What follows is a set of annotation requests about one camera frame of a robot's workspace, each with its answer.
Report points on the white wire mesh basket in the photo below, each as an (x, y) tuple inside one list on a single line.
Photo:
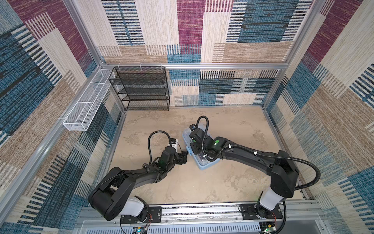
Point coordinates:
[(83, 112)]

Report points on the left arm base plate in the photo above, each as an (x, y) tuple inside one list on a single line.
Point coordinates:
[(152, 215)]

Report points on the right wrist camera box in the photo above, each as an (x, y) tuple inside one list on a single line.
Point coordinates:
[(192, 127)]

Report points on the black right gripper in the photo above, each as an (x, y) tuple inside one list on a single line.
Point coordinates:
[(194, 149)]

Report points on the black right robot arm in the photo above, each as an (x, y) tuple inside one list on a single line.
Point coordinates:
[(282, 170)]

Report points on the black wire mesh shelf rack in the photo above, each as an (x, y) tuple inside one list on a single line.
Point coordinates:
[(141, 88)]

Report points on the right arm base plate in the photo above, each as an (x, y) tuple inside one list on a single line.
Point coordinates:
[(252, 211)]

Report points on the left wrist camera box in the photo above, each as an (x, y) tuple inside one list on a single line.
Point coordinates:
[(173, 143)]

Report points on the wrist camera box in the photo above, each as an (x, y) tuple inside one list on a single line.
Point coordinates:
[(173, 143), (192, 127)]

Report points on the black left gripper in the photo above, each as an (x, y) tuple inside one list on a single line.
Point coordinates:
[(183, 156)]

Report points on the light blue plastic tool box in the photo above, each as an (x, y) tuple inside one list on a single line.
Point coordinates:
[(201, 162)]

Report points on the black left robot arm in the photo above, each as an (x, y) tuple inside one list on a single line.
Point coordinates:
[(111, 197)]

